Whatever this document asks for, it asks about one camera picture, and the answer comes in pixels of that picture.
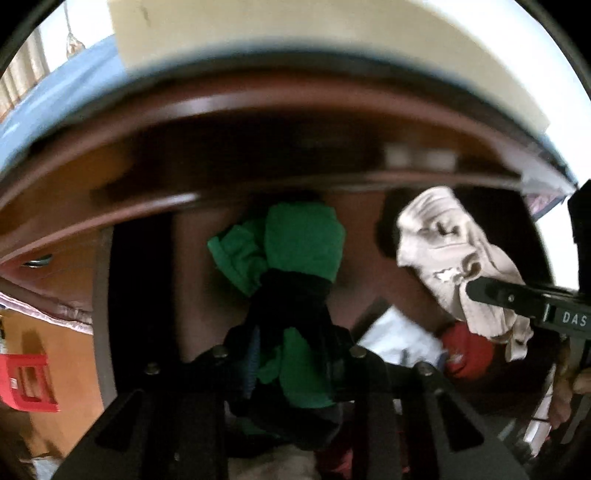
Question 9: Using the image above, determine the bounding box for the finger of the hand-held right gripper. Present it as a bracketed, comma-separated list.
[465, 275, 551, 325]

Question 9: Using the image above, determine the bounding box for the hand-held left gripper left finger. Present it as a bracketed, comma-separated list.
[53, 322, 260, 480]

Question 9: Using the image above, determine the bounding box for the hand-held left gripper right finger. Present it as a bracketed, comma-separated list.
[318, 323, 530, 480]

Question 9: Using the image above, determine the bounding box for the white and grey underwear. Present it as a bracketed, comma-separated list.
[358, 307, 451, 371]

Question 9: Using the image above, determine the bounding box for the bright red underwear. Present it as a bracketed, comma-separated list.
[438, 320, 496, 382]

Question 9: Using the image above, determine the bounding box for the dark red underwear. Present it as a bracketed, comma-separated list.
[316, 438, 411, 480]

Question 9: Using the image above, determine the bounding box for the cream underwear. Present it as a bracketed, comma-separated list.
[396, 186, 535, 363]

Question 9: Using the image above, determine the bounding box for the taupe underwear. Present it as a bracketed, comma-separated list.
[228, 443, 319, 480]

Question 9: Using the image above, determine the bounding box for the desk drawer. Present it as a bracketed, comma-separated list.
[92, 185, 557, 480]
[0, 226, 108, 306]

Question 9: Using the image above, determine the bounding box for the green and black underwear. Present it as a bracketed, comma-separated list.
[207, 202, 347, 450]

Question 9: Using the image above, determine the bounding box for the closed desk drawer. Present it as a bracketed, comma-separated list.
[0, 226, 108, 306]

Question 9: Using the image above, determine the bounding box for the person's right hand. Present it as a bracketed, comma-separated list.
[549, 344, 591, 430]

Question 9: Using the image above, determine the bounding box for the pink checked cloth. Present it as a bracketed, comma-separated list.
[525, 193, 566, 219]
[0, 291, 94, 334]

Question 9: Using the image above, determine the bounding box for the red plastic stool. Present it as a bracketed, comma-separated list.
[0, 353, 61, 414]

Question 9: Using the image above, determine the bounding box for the dark wooden desk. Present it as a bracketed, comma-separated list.
[0, 69, 578, 296]

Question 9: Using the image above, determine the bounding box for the patterned beige curtain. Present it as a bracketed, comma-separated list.
[0, 28, 51, 117]

